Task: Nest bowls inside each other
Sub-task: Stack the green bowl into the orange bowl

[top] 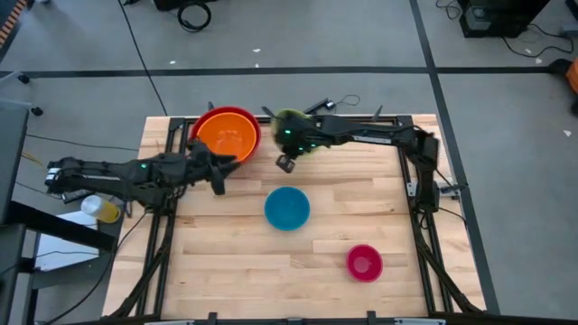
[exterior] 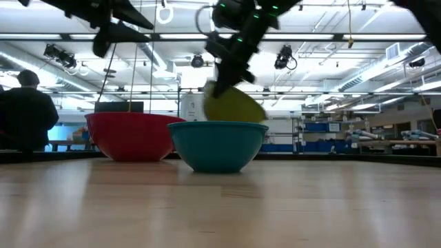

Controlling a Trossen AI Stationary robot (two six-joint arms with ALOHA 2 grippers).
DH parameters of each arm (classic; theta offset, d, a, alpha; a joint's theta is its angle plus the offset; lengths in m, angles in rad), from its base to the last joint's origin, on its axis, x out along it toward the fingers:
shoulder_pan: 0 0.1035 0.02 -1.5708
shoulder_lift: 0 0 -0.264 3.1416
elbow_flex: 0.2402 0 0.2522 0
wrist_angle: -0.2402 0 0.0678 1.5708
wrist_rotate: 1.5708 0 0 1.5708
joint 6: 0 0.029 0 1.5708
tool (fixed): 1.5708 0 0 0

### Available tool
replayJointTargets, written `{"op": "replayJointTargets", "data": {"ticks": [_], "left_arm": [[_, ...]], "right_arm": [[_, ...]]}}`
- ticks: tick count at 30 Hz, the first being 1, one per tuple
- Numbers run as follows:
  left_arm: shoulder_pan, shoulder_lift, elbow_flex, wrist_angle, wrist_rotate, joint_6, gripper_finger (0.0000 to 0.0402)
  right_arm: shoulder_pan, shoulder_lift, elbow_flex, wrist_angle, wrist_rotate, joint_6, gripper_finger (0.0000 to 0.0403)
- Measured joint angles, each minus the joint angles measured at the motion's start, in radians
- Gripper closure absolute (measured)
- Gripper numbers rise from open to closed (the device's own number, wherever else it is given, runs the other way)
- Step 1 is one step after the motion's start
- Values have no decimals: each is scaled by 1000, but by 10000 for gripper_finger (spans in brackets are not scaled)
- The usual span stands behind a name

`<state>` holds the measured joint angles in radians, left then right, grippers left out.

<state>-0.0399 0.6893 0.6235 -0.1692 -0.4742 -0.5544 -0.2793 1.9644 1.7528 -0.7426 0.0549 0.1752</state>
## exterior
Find person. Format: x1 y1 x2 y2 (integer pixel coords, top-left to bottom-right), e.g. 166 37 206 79
0 69 60 153

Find black aluminium table frame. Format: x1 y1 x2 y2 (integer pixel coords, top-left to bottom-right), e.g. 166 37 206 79
0 149 441 169

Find metal storage shelf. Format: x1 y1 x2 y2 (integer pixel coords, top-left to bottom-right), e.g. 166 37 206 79
291 116 371 154

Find ceiling mounted black camera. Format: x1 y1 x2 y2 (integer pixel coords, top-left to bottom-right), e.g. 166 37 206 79
274 44 298 71
43 43 78 70
190 54 205 69

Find white hanging ring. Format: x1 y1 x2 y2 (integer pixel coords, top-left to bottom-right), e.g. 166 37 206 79
156 0 174 25

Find large red bowl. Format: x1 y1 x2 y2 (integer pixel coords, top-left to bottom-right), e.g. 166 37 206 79
84 112 187 163

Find blue bowl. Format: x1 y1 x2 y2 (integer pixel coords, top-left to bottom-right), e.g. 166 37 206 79
167 121 269 174

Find black monitor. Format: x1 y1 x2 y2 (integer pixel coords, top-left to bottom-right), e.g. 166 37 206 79
94 101 145 114

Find row of blue bins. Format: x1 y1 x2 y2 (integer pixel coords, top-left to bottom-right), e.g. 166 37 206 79
260 122 346 154

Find green bowl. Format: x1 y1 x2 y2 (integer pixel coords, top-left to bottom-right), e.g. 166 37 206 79
203 80 268 124

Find yellow hanging cable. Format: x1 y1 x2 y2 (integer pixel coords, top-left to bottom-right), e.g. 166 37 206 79
346 0 356 50

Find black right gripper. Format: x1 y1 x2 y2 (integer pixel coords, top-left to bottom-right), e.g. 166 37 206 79
205 30 258 99

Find ceiling air vent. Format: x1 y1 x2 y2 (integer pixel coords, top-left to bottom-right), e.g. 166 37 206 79
384 42 401 62

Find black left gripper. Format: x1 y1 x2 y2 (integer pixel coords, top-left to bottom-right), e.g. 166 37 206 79
90 0 155 59

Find white cabinet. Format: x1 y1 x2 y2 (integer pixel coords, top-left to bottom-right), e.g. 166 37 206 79
180 92 208 123

